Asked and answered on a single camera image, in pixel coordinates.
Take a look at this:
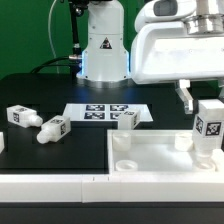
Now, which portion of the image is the white marker base sheet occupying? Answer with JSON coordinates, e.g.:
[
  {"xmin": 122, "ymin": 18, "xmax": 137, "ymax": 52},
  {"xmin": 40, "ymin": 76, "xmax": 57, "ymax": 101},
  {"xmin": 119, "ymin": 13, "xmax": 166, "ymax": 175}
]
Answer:
[{"xmin": 63, "ymin": 103, "xmax": 153, "ymax": 122}]

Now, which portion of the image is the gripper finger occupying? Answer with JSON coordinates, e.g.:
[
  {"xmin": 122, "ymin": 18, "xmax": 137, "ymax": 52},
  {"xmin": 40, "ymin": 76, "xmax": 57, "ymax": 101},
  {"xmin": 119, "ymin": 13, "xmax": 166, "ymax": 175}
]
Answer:
[{"xmin": 175, "ymin": 79, "xmax": 194, "ymax": 114}]

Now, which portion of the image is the white cable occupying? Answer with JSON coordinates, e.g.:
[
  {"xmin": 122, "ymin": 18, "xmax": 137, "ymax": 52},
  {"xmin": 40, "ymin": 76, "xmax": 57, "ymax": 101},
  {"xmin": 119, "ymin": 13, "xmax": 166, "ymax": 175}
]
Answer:
[{"xmin": 47, "ymin": 0, "xmax": 61, "ymax": 75}]

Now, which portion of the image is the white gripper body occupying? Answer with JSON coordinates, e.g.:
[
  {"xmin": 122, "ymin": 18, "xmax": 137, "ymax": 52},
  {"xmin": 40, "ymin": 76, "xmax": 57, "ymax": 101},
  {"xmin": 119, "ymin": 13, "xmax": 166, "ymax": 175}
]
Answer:
[{"xmin": 131, "ymin": 0, "xmax": 224, "ymax": 84}]

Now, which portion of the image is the black cable bundle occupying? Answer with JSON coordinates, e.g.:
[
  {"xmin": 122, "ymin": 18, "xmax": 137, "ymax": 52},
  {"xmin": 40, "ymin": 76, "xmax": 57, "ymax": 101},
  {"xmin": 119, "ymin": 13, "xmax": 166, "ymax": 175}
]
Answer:
[{"xmin": 30, "ymin": 55, "xmax": 83, "ymax": 75}]

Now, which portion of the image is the white square tabletop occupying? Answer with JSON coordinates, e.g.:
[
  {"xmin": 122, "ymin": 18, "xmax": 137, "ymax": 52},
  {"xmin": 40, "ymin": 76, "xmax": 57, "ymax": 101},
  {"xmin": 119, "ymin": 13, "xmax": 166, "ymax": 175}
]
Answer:
[{"xmin": 107, "ymin": 130, "xmax": 224, "ymax": 174}]

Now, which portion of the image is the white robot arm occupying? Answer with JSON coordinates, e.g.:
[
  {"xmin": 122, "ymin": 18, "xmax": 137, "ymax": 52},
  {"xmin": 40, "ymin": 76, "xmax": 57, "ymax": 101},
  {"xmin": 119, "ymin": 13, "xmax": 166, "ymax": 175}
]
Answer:
[{"xmin": 77, "ymin": 0, "xmax": 224, "ymax": 113}]

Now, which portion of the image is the white front fence bar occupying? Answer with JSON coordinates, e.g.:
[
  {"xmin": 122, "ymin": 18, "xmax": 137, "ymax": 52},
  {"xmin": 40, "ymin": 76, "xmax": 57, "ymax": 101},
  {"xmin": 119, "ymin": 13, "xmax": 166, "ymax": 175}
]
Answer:
[{"xmin": 0, "ymin": 173, "xmax": 224, "ymax": 203}]

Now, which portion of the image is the white left fence piece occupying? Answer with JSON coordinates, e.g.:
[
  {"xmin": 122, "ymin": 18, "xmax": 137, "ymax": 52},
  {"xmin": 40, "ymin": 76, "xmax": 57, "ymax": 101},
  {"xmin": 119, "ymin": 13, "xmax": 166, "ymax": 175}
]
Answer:
[{"xmin": 0, "ymin": 132, "xmax": 5, "ymax": 154}]

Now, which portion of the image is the black camera pole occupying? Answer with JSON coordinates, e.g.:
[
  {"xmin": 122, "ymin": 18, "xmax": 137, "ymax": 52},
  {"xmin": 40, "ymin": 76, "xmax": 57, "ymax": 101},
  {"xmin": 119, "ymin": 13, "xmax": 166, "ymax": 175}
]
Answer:
[{"xmin": 68, "ymin": 0, "xmax": 89, "ymax": 78}]

